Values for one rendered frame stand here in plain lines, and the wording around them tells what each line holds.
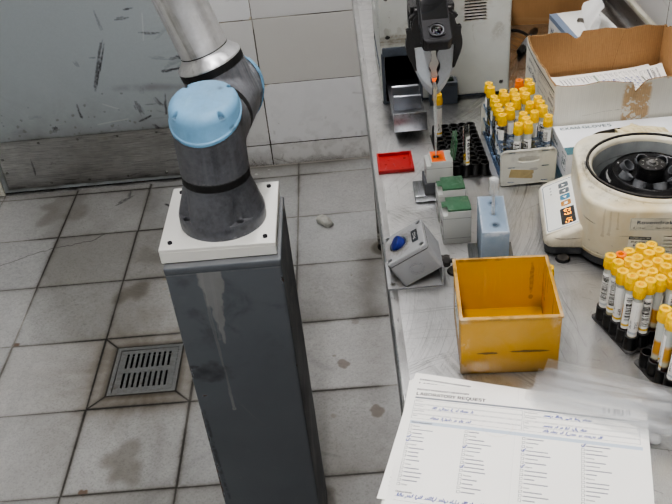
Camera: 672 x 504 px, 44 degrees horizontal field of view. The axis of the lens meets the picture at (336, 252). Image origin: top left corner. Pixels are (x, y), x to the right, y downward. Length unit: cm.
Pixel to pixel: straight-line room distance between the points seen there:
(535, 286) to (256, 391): 61
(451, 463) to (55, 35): 253
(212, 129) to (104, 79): 198
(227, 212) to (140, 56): 188
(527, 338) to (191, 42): 73
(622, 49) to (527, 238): 58
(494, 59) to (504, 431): 97
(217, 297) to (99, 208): 197
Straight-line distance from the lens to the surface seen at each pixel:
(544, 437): 107
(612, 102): 161
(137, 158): 341
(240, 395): 161
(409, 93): 176
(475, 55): 183
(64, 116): 339
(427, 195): 149
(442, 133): 167
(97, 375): 261
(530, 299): 125
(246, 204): 140
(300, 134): 336
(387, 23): 178
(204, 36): 143
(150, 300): 282
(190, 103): 136
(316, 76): 325
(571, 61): 182
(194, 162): 136
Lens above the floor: 169
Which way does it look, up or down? 36 degrees down
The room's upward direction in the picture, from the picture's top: 6 degrees counter-clockwise
